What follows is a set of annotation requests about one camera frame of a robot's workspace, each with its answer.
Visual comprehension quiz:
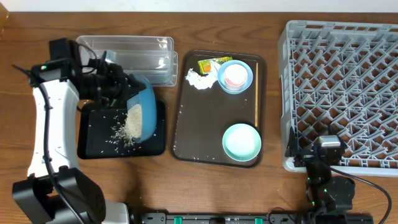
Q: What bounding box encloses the black waste tray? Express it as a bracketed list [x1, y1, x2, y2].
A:
[77, 101, 165, 159]

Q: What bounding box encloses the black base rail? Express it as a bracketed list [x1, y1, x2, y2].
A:
[140, 213, 374, 224]

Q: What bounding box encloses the grey plastic dishwasher rack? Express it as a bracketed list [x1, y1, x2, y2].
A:
[278, 20, 397, 177]

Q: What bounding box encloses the light blue small bowl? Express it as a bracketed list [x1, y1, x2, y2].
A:
[218, 60, 253, 95]

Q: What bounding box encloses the dark brown serving tray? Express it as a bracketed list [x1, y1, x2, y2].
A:
[170, 50, 267, 169]

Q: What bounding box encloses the mint green bowl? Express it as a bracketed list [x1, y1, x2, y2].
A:
[222, 123, 262, 162]

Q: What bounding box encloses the white tissue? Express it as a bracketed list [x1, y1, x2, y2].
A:
[185, 68, 218, 90]

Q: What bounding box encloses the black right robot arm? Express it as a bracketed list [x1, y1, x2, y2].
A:
[285, 128, 374, 224]

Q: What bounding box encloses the green orange snack wrapper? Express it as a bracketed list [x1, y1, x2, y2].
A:
[198, 57, 233, 75]

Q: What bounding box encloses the pile of white rice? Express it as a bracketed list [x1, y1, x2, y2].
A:
[111, 104, 142, 147]

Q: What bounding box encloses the dark blue plate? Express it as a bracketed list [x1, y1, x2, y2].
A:
[127, 75, 157, 142]

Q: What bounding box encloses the wooden chopstick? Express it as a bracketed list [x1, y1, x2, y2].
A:
[254, 63, 259, 128]

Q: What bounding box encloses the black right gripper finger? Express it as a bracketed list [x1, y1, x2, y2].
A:
[285, 127, 299, 157]
[328, 125, 343, 143]

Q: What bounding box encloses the clear plastic waste bin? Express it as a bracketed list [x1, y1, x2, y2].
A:
[76, 35, 178, 87]

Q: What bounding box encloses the pink plastic cup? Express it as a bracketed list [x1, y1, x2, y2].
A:
[224, 64, 248, 91]

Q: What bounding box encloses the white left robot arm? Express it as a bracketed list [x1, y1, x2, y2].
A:
[12, 38, 150, 223]

